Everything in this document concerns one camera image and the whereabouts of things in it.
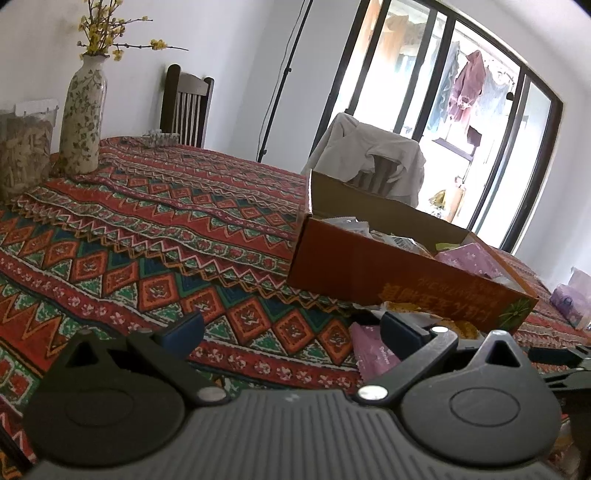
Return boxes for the clear glass dish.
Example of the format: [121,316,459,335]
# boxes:
[141,130,181,148]

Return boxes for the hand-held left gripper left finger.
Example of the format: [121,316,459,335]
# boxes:
[60,311,232,409]

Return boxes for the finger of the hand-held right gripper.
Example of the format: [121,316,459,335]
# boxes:
[529,344,591,370]
[542,369,591,393]

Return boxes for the blue hanging jeans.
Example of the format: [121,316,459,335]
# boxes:
[427,41,462,132]

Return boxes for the black metal rail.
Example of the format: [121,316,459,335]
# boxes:
[431,137,474,162]

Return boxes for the yellow orange snack packet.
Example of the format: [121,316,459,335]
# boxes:
[379,300,481,344]

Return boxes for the dark wooden chair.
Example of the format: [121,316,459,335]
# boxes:
[160,64,215,148]

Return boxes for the orange cardboard box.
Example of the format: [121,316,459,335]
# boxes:
[286,168,540,335]

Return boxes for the black-framed sliding glass door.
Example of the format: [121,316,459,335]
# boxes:
[318,0,565,254]

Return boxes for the beige jacket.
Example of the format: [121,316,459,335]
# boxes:
[302,112,426,208]

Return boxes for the tan hanging garment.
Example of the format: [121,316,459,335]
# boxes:
[383,9,416,61]

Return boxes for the leaning wooden board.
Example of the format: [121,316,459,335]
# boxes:
[450,178,467,222]

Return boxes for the light blue hanging shirt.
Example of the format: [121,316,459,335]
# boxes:
[475,69,511,116]

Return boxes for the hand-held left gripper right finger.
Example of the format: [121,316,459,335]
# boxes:
[355,311,536,409]

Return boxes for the white yellow snack packet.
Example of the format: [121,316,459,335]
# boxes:
[369,231,435,257]

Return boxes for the yellow flower branches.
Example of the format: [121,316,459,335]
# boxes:
[76,0,189,62]

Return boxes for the floral ceramic vase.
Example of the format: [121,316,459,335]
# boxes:
[58,54,108,175]

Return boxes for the studio light on tripod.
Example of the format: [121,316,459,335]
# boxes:
[256,0,315,163]

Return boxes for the jacket-draped wooden chair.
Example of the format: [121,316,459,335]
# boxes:
[353,157,402,199]

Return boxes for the clear plastic food container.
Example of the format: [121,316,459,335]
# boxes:
[0,98,60,204]

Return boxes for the purple tissue pack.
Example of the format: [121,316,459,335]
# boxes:
[549,267,591,329]

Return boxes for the red patterned tablecloth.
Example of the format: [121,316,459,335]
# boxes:
[0,136,591,480]

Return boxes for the pink snack packet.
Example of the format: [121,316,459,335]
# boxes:
[348,322,402,381]
[436,242,504,280]

